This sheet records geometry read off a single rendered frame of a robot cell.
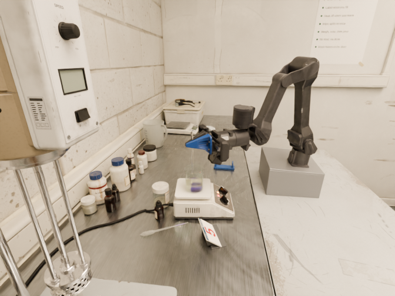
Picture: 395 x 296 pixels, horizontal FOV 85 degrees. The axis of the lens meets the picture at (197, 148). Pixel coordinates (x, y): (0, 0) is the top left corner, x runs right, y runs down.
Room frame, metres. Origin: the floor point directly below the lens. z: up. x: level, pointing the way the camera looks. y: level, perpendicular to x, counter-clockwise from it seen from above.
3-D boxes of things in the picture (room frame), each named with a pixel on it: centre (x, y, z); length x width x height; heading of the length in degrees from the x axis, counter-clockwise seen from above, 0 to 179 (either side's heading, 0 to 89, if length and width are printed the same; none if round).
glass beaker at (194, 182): (0.62, 0.01, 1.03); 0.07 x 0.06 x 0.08; 174
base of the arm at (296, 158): (0.77, -0.40, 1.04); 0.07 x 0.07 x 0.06; 86
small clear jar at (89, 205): (0.62, 0.38, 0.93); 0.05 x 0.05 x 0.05
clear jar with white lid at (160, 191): (0.66, 0.13, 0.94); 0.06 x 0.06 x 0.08
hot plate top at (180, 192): (0.64, 0.01, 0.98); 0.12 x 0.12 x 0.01; 89
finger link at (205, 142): (0.60, 0.00, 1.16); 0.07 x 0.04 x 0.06; 110
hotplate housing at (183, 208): (0.64, -0.01, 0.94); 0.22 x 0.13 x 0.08; 89
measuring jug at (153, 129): (1.25, 0.25, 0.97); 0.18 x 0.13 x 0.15; 55
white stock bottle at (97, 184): (0.69, 0.37, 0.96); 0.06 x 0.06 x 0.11
